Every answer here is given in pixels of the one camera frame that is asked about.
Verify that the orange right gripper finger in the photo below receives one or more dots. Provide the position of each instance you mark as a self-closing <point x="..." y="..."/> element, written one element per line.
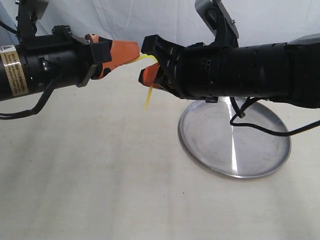
<point x="154" y="76"/>

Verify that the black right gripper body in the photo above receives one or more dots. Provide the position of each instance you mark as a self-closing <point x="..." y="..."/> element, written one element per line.
<point x="167" y="54"/>

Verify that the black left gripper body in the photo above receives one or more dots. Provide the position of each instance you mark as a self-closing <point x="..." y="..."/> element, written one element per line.
<point x="62" y="59"/>

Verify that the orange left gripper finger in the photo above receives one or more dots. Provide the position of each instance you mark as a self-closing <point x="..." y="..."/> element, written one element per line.
<point x="122" y="52"/>
<point x="102" y="70"/>

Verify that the thin yellow strip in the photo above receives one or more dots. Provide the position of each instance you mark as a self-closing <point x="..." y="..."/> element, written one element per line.
<point x="150" y="90"/>

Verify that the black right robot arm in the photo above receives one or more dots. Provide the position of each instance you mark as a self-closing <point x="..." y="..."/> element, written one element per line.
<point x="286" y="72"/>

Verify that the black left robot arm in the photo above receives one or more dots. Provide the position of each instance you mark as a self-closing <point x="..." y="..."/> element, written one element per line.
<point x="17" y="70"/>

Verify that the round silver metal plate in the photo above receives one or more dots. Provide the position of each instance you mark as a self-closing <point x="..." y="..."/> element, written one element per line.
<point x="207" y="137"/>

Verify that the white backdrop cloth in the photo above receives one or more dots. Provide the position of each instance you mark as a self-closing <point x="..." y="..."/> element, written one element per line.
<point x="258" y="21"/>

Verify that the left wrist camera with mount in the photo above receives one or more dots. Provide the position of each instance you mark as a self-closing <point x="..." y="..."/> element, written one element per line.
<point x="29" y="12"/>

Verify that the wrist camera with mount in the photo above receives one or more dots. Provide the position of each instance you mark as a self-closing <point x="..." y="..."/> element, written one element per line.
<point x="217" y="19"/>
<point x="29" y="12"/>

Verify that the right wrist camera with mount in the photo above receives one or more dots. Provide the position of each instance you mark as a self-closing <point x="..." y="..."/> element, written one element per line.
<point x="217" y="19"/>

